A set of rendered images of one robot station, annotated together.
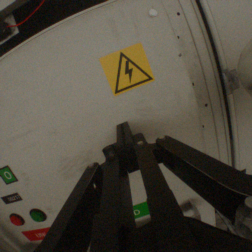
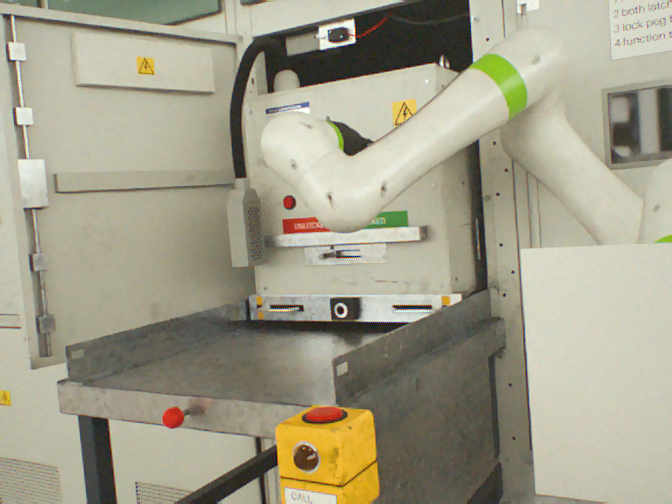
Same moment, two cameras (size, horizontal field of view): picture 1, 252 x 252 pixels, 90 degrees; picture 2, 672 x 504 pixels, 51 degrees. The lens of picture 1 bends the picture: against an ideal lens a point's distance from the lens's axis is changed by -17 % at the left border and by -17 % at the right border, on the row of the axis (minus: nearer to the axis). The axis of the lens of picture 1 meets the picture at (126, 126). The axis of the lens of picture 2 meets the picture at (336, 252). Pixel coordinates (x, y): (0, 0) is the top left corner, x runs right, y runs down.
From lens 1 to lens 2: 134 cm
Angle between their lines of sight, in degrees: 30
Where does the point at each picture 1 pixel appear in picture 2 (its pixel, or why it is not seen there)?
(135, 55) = (410, 105)
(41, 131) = not seen: hidden behind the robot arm
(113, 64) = (398, 108)
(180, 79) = not seen: hidden behind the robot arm
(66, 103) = (367, 122)
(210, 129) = (507, 201)
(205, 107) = (504, 172)
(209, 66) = not seen: hidden behind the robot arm
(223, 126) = (526, 203)
